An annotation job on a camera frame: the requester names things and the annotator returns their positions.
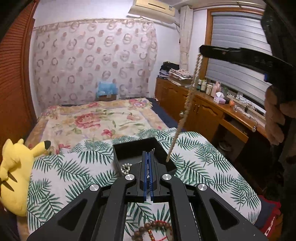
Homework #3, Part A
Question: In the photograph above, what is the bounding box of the wooden sideboard cabinet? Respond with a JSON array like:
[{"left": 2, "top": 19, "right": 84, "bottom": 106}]
[{"left": 154, "top": 78, "right": 267, "bottom": 161}]

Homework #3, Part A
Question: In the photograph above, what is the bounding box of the pink tissue box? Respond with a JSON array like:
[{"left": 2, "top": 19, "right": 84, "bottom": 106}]
[{"left": 213, "top": 92, "right": 226, "bottom": 104}]

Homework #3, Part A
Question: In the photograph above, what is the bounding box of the yellow Pikachu plush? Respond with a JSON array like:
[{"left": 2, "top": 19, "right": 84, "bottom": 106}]
[{"left": 1, "top": 139, "right": 51, "bottom": 216}]

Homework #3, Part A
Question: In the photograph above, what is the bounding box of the tied cream window curtain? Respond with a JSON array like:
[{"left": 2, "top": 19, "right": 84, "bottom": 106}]
[{"left": 180, "top": 6, "right": 193, "bottom": 70}]

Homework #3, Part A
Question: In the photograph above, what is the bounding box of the beige bead strand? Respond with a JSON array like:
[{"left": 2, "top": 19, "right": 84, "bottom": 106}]
[{"left": 166, "top": 53, "right": 202, "bottom": 163}]

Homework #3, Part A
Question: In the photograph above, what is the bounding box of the white air conditioner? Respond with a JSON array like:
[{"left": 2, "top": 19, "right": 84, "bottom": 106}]
[{"left": 128, "top": 0, "right": 176, "bottom": 24}]

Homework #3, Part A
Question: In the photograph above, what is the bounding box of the red string bracelet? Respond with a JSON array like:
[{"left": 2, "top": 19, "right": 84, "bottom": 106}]
[{"left": 147, "top": 229, "right": 170, "bottom": 241}]

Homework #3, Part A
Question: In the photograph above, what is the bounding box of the palm leaf print cloth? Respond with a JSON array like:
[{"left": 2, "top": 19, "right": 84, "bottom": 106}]
[{"left": 27, "top": 128, "right": 262, "bottom": 240}]

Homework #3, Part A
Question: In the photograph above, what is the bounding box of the right hand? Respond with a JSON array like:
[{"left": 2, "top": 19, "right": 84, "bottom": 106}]
[{"left": 264, "top": 85, "right": 295, "bottom": 146}]

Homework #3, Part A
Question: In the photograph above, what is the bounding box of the blue plush toy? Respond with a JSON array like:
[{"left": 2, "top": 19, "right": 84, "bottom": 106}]
[{"left": 96, "top": 82, "right": 118, "bottom": 97}]

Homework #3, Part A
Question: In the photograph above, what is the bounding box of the brown wooden bead bracelet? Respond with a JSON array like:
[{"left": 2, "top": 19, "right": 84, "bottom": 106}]
[{"left": 131, "top": 220, "right": 175, "bottom": 241}]

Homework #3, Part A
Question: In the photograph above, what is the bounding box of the patterned lace curtain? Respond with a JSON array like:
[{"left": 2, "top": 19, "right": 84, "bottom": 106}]
[{"left": 33, "top": 19, "right": 158, "bottom": 109}]

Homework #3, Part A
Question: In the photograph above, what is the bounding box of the wooden louvered wardrobe door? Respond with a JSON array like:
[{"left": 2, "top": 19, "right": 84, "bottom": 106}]
[{"left": 1, "top": 1, "right": 39, "bottom": 145}]

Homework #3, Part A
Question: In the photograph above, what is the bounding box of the stack of folded clothes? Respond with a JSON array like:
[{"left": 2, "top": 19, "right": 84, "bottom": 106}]
[{"left": 158, "top": 61, "right": 193, "bottom": 86}]

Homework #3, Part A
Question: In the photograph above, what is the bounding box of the black jewelry box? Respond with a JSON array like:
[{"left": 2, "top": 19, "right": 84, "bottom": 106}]
[{"left": 113, "top": 138, "right": 177, "bottom": 176}]

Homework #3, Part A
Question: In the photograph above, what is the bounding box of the floral bed quilt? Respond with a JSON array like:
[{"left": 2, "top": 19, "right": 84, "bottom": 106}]
[{"left": 25, "top": 98, "right": 167, "bottom": 154}]

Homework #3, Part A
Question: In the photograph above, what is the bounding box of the grey window blind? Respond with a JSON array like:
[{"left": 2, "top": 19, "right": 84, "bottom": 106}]
[{"left": 205, "top": 11, "right": 272, "bottom": 104}]

